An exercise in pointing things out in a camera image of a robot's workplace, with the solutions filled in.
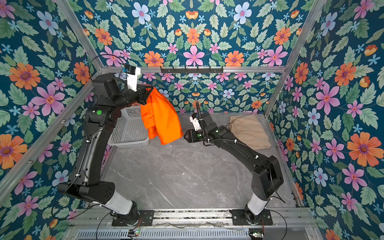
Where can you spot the white perforated plastic basket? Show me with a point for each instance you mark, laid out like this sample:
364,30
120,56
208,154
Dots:
129,131

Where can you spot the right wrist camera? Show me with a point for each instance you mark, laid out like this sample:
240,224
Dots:
202,121

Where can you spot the beige drawstring shorts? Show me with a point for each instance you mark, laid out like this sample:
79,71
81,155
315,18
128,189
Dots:
250,131

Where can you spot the black hook rail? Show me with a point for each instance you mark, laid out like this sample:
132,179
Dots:
191,70

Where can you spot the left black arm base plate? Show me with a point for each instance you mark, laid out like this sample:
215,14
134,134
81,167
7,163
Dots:
147,217

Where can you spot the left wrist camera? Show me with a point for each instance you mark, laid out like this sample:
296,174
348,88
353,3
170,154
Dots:
131,75

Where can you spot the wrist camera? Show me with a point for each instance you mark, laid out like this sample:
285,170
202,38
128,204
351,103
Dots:
202,121
131,75

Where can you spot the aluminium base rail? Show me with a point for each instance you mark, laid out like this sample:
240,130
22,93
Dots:
221,218

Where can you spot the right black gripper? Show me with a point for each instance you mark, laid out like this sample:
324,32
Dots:
191,136

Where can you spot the white vented cable duct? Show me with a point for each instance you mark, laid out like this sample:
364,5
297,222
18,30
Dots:
164,234

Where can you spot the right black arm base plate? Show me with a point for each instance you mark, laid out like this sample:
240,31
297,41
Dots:
240,217

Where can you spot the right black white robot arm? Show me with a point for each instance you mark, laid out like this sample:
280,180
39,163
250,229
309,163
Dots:
266,172

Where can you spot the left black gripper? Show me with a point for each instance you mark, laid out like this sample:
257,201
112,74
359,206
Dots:
143,92

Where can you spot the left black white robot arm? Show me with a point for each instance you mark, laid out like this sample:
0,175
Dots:
112,95

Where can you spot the orange shorts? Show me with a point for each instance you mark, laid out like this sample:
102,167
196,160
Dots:
161,119

